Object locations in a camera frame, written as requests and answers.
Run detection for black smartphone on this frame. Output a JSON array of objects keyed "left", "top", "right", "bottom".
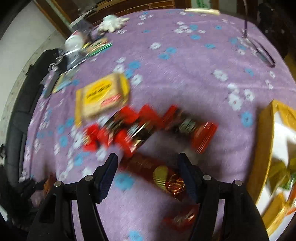
[{"left": 43, "top": 70, "right": 58, "bottom": 99}]

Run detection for thin metal stand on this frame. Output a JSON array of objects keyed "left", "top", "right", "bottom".
[{"left": 240, "top": 0, "right": 277, "bottom": 68}]

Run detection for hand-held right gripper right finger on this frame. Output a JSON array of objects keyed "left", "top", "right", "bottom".
[{"left": 178, "top": 153, "right": 270, "bottom": 241}]

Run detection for orange snack packet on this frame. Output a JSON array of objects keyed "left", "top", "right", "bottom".
[{"left": 43, "top": 176, "right": 57, "bottom": 197}]

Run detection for yellow cardboard box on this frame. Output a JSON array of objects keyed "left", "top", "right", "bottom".
[{"left": 247, "top": 100, "right": 296, "bottom": 237}]

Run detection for yellow blue booklet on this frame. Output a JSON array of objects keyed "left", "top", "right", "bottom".
[{"left": 52, "top": 71, "right": 79, "bottom": 93}]

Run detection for small red candy packet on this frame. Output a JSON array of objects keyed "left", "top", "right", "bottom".
[{"left": 82, "top": 124, "right": 109, "bottom": 152}]

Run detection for red gold snack packet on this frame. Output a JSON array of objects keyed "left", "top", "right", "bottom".
[{"left": 121, "top": 154, "right": 186, "bottom": 201}]

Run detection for black chair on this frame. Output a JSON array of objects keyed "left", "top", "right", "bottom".
[{"left": 5, "top": 49, "right": 67, "bottom": 186}]

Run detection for clear plastic bag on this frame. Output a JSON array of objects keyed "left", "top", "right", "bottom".
[{"left": 66, "top": 50, "right": 87, "bottom": 70}]

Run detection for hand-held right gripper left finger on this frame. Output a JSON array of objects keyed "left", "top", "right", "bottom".
[{"left": 27, "top": 153, "right": 119, "bottom": 241}]

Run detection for green biscuit packet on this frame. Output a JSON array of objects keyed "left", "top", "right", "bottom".
[{"left": 82, "top": 37, "right": 113, "bottom": 57}]

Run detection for red black candy packet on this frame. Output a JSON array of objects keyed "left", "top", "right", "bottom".
[
  {"left": 102, "top": 105, "right": 167, "bottom": 158},
  {"left": 162, "top": 105, "right": 219, "bottom": 154}
]

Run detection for white plastic tub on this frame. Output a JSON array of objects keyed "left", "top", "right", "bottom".
[{"left": 64, "top": 31, "right": 89, "bottom": 52}]

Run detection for yellow biscuit packet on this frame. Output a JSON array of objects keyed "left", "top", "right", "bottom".
[{"left": 75, "top": 73, "right": 130, "bottom": 127}]

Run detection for white work gloves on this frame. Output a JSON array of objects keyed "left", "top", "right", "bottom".
[{"left": 97, "top": 14, "right": 130, "bottom": 33}]

